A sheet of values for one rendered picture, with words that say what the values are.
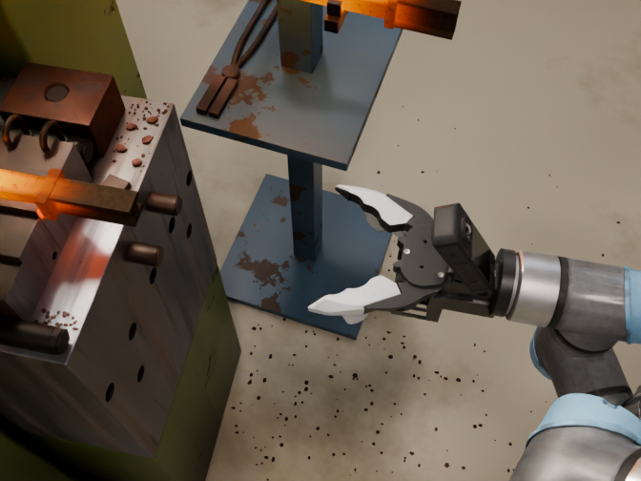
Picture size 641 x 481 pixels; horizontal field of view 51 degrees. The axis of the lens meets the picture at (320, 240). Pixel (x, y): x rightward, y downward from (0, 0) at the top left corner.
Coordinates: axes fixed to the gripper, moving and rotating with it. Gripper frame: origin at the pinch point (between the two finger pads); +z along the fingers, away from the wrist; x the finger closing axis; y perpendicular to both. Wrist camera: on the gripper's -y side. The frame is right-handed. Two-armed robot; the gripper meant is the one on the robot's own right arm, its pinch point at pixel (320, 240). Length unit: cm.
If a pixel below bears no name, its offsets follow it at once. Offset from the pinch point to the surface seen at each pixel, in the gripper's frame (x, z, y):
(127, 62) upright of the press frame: 45, 45, 28
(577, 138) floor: 108, -57, 100
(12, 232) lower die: -5.0, 32.7, 1.0
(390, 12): 36.5, -2.0, 0.9
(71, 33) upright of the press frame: 33, 45, 10
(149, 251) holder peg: 0.9, 21.8, 11.7
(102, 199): -0.4, 23.6, -1.2
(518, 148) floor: 101, -40, 100
